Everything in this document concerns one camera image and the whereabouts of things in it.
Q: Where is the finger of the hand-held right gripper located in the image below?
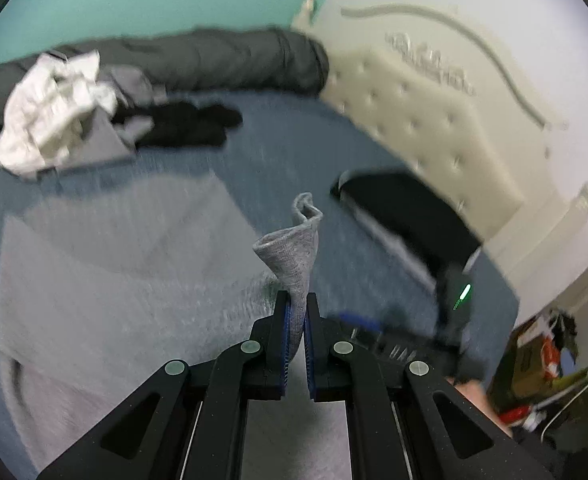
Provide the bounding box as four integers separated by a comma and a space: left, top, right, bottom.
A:
330, 311, 392, 333

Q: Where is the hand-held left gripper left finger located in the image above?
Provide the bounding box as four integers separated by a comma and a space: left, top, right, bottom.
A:
36, 290, 295, 480

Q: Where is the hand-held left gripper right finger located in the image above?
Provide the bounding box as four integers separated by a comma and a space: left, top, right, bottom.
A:
304, 291, 550, 480

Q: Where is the grey sweater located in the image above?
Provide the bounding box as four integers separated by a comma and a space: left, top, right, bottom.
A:
0, 170, 350, 480

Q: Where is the person's right hand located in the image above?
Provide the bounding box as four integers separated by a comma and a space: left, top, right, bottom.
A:
455, 379, 514, 437

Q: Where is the cardboard box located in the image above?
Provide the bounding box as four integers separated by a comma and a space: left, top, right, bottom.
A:
494, 320, 560, 401

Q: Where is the black folded garment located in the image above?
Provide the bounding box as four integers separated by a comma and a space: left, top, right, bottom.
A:
330, 170, 485, 281

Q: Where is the red white packet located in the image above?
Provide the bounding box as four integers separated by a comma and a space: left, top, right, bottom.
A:
544, 339, 563, 377

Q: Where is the blue patterned bed sheet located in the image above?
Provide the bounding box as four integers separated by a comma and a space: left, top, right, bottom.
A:
0, 90, 520, 461

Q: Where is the cream tufted headboard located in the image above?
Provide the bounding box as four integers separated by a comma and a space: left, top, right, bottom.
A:
291, 0, 588, 311

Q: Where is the black crumpled garment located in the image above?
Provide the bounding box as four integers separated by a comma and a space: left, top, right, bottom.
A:
111, 101, 244, 150

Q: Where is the dark grey rolled duvet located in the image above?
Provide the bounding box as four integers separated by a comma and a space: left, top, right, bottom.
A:
0, 27, 331, 141

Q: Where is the light grey crumpled garment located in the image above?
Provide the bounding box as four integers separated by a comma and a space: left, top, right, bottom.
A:
56, 64, 167, 168

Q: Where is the white crumpled cloth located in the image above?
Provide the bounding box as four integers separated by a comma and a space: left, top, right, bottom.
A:
0, 51, 119, 177

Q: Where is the white wire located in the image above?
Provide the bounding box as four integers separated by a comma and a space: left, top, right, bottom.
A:
524, 372, 588, 436

